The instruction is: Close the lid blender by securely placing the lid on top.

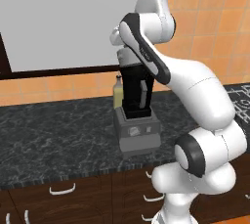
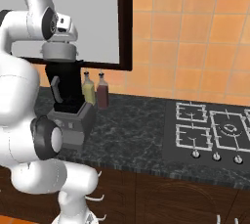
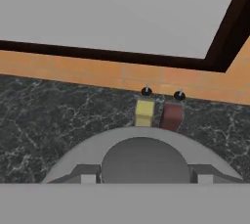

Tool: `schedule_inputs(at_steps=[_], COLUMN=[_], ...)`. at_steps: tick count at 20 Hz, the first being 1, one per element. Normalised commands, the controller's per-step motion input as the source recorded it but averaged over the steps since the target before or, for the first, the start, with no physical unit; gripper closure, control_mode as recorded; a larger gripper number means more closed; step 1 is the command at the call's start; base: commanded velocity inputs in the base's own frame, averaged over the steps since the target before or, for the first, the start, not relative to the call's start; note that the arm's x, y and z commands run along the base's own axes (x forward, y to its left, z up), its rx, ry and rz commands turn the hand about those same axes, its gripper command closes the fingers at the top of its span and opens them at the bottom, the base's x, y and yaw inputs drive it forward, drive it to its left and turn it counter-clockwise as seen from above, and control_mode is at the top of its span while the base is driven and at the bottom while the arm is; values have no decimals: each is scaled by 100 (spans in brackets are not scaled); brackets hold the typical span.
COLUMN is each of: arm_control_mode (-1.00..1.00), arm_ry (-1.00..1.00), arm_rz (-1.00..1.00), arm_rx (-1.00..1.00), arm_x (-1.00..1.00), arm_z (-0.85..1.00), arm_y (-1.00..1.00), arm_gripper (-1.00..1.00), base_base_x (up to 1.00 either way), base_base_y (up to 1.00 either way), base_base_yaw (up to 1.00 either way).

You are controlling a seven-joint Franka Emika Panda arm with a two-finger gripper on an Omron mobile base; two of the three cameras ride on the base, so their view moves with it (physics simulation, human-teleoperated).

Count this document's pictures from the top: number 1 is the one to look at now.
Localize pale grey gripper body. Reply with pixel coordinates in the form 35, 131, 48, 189
116, 45, 142, 68

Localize black blender jar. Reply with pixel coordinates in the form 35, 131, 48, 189
120, 64, 156, 120

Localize grey blender base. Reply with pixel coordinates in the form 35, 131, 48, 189
112, 105, 162, 159

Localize yellow oil bottle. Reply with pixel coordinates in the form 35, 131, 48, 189
112, 73, 125, 111

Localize dark framed window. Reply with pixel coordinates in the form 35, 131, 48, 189
0, 0, 161, 81

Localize narrow dark wood drawer front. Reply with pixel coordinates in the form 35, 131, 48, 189
111, 166, 158, 189
111, 207, 164, 224
111, 187, 168, 210

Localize black hob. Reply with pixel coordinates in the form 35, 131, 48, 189
227, 83, 250, 128

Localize wide dark wood drawer front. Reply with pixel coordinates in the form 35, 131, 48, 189
8, 174, 113, 224

